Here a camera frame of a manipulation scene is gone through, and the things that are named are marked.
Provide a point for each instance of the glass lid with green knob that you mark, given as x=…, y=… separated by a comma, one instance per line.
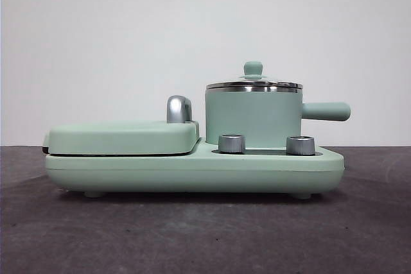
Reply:
x=253, y=68

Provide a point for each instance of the silver control knob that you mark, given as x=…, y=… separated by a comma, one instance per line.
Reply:
x=300, y=145
x=232, y=143

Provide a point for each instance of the mint green breakfast maker base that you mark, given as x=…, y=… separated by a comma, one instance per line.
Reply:
x=192, y=171

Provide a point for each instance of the mint green sandwich press cover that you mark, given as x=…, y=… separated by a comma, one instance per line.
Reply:
x=114, y=137

